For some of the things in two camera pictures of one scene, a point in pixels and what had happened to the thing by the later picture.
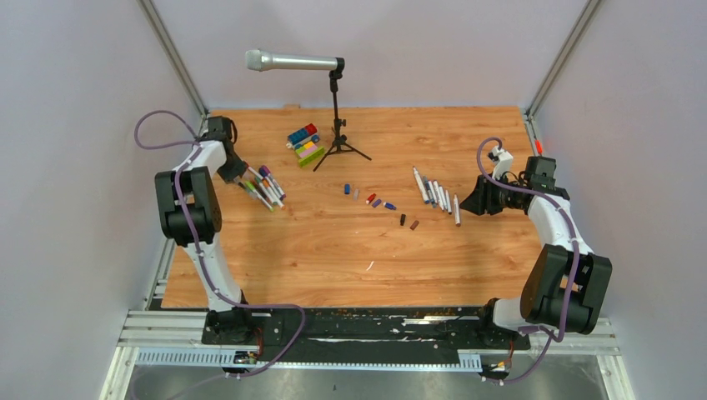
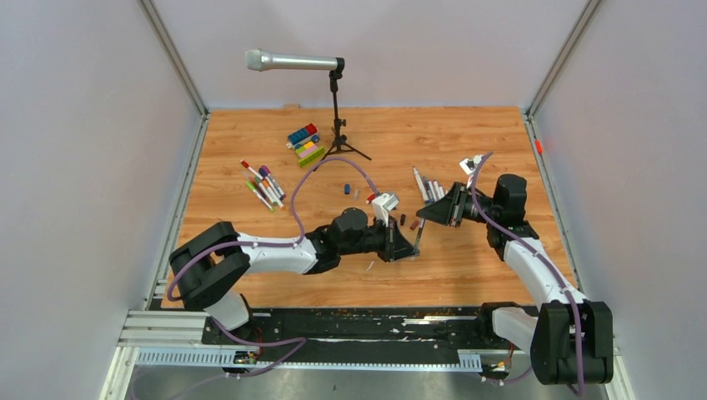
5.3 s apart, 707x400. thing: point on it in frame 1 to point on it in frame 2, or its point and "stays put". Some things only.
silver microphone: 259,60 stays put
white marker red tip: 255,172 stays put
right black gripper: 480,201 to 442,211
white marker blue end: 421,187 stays put
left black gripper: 240,167 to 394,238
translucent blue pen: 429,192 stays put
